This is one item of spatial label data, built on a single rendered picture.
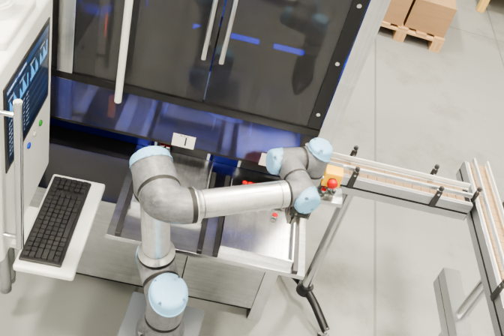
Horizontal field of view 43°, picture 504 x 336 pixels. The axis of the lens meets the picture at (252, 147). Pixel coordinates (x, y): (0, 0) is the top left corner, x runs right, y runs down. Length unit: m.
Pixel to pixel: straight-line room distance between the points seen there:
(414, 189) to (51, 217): 1.43
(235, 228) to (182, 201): 0.73
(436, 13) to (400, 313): 2.99
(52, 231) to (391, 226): 2.22
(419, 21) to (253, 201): 4.22
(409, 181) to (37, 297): 1.75
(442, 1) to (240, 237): 3.85
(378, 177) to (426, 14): 3.20
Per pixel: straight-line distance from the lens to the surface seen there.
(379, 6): 2.06
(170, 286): 1.95
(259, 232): 2.34
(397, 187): 2.67
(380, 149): 4.43
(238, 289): 3.00
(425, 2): 5.67
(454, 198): 2.78
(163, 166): 1.69
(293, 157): 1.82
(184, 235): 2.26
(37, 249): 2.27
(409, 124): 4.78
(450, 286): 2.98
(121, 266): 3.01
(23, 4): 1.96
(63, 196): 2.41
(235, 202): 1.67
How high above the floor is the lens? 2.58
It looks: 40 degrees down
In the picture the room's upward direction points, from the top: 17 degrees clockwise
